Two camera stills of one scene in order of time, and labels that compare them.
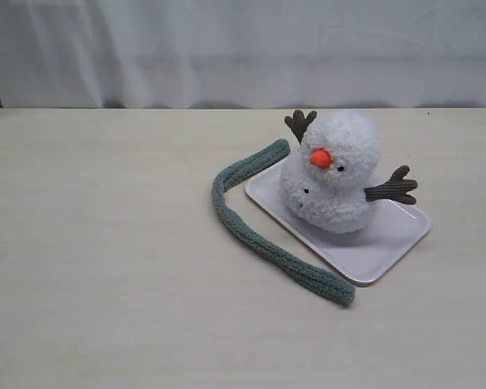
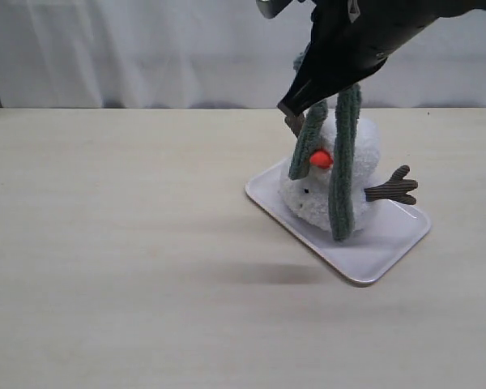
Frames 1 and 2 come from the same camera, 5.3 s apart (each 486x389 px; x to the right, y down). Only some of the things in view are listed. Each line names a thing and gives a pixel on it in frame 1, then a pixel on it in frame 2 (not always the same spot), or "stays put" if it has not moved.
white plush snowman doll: (326, 183) stays put
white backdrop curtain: (242, 54) stays put
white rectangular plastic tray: (390, 232) stays put
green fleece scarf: (265, 156) to (344, 151)
